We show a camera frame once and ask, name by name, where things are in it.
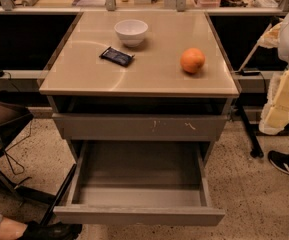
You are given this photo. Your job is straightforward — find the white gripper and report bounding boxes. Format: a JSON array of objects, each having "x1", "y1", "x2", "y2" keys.
[{"x1": 257, "y1": 13, "x2": 289, "y2": 135}]

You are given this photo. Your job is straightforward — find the orange fruit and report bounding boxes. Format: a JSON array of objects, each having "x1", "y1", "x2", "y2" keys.
[{"x1": 180, "y1": 48, "x2": 205, "y2": 74}]

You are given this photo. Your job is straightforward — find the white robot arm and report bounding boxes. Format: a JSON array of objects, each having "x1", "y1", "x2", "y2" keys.
[{"x1": 257, "y1": 13, "x2": 289, "y2": 135}]

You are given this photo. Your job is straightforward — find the grey drawer cabinet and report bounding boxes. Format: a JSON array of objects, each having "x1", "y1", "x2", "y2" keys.
[{"x1": 38, "y1": 10, "x2": 241, "y2": 142}]

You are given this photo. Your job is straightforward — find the open grey middle drawer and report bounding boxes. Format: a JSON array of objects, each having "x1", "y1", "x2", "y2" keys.
[{"x1": 54, "y1": 141, "x2": 225, "y2": 226}]

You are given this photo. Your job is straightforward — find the closed grey top drawer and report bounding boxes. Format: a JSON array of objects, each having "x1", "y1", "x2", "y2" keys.
[{"x1": 53, "y1": 113, "x2": 226, "y2": 141}]

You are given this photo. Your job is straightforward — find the black power adapter right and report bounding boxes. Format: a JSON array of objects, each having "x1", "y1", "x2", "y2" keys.
[{"x1": 240, "y1": 68, "x2": 261, "y2": 76}]

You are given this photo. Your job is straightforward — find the white stick with grey tip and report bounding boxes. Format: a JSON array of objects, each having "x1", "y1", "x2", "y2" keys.
[{"x1": 235, "y1": 23, "x2": 272, "y2": 74}]

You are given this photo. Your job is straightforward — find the white ceramic bowl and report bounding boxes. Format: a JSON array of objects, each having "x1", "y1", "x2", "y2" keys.
[{"x1": 114, "y1": 19, "x2": 148, "y2": 47}]

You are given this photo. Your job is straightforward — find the dark blue snack packet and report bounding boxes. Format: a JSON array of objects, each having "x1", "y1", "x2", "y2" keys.
[{"x1": 99, "y1": 47, "x2": 134, "y2": 67}]

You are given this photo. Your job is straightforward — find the dark office chair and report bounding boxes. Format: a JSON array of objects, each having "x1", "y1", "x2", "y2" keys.
[{"x1": 0, "y1": 90, "x2": 57, "y2": 205}]

